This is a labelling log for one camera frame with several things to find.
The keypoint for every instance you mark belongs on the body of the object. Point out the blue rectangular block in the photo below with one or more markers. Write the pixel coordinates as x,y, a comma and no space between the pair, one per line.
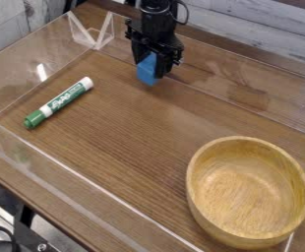
147,70

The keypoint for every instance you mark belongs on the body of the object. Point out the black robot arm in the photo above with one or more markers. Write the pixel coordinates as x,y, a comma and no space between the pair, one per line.
156,46

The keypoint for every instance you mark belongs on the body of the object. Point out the black metal table leg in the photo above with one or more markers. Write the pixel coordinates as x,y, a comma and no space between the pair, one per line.
26,216

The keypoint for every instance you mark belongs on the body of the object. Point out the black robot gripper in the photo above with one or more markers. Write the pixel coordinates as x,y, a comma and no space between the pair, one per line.
152,34

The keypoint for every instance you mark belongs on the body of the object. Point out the green Expo marker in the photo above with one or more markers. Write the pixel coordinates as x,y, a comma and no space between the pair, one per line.
66,97

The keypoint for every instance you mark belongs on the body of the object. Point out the brown wooden bowl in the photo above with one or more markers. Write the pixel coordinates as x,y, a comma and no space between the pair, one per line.
247,192

